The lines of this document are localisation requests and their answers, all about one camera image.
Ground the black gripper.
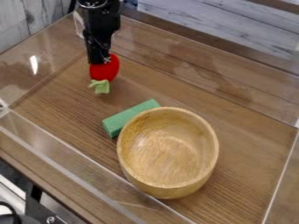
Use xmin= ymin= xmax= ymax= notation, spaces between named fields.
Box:
xmin=77 ymin=0 xmax=122 ymax=64

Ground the red plush strawberry toy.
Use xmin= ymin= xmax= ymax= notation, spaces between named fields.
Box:
xmin=88 ymin=53 xmax=120 ymax=95

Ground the green foam block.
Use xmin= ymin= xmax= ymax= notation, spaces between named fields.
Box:
xmin=101 ymin=99 xmax=160 ymax=138

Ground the wooden bowl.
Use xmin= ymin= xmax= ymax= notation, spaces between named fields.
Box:
xmin=116 ymin=107 xmax=220 ymax=200

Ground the clear acrylic corner bracket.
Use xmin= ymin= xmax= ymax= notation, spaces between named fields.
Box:
xmin=72 ymin=11 xmax=84 ymax=39

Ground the clear acrylic enclosure wall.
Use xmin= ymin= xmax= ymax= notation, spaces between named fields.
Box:
xmin=0 ymin=11 xmax=299 ymax=224

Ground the black cable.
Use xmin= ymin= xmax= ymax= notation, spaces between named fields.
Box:
xmin=0 ymin=200 xmax=23 ymax=224

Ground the black table frame bracket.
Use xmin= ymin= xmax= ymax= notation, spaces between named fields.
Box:
xmin=24 ymin=185 xmax=67 ymax=224

